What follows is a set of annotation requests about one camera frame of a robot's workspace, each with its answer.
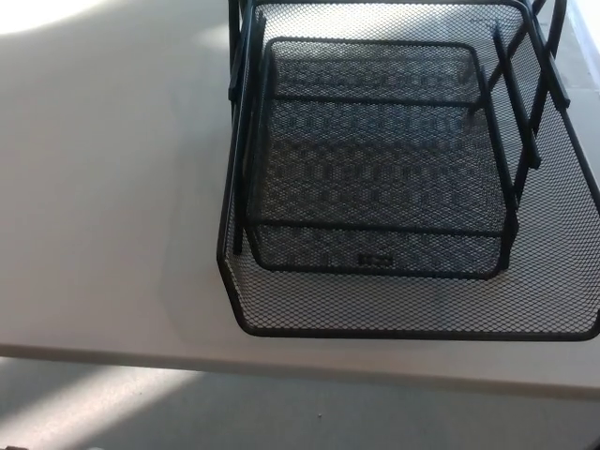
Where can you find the black mesh sliding tray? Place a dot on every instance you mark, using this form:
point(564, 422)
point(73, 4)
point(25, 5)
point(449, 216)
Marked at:
point(375, 307)

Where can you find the black mesh tray with label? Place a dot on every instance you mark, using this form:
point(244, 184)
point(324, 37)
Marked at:
point(375, 253)

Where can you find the black metal organizer frame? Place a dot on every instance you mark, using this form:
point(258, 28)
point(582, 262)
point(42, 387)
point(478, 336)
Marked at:
point(239, 225)

